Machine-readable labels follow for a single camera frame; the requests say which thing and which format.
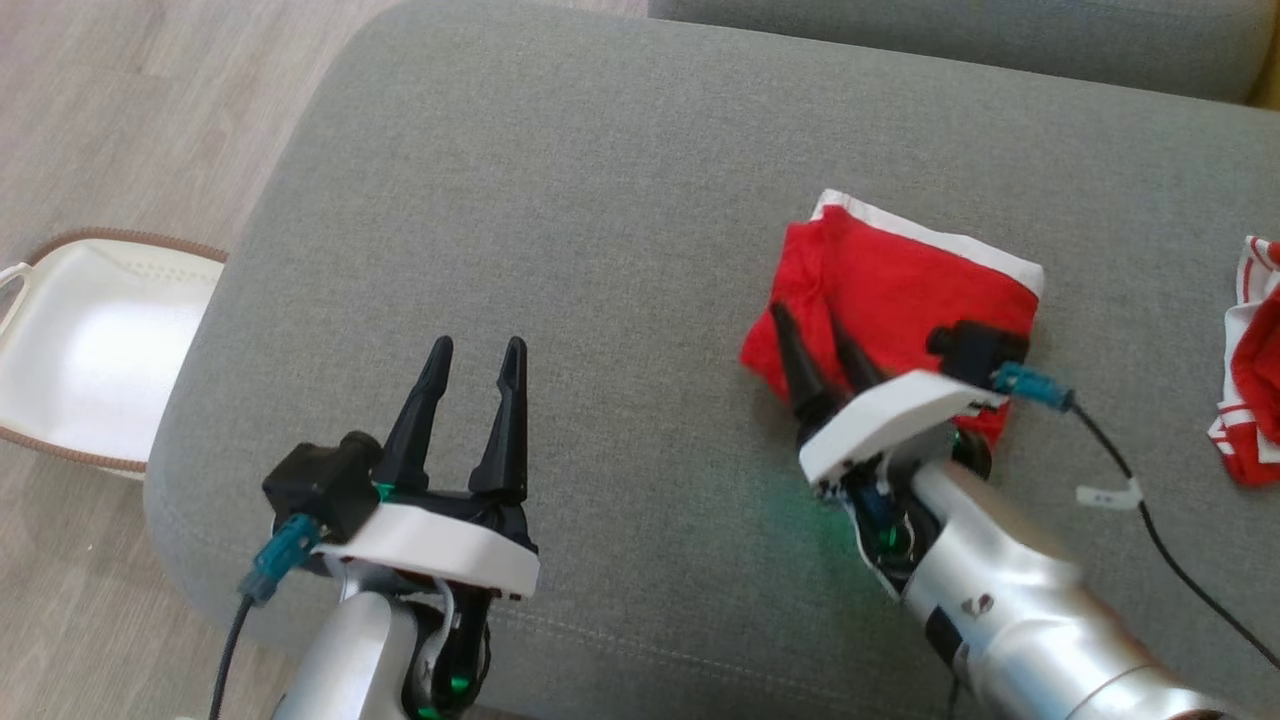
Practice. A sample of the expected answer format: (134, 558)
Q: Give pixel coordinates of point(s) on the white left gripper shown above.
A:
(440, 545)

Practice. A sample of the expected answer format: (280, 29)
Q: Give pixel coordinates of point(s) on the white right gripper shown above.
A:
(890, 420)

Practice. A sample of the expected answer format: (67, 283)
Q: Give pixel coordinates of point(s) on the red shorts white trim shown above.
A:
(900, 280)

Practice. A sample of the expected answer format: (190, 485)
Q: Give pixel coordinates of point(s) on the red white lettered jersey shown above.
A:
(1255, 370)

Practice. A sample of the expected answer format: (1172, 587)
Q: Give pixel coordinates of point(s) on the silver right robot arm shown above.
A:
(1030, 620)

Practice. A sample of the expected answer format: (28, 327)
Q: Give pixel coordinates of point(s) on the grey sofa seat cushion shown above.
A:
(600, 200)
(1000, 40)

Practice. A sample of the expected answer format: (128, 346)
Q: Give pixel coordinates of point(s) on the white laundry basket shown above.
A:
(100, 350)

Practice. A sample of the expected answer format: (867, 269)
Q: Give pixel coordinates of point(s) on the yellow sofa backrest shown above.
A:
(1265, 90)

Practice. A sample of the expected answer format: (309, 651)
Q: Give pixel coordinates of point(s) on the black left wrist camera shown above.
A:
(325, 485)

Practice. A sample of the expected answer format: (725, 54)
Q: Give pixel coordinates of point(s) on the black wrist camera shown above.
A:
(325, 485)
(980, 350)

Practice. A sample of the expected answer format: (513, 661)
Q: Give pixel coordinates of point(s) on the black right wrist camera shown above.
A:
(980, 350)

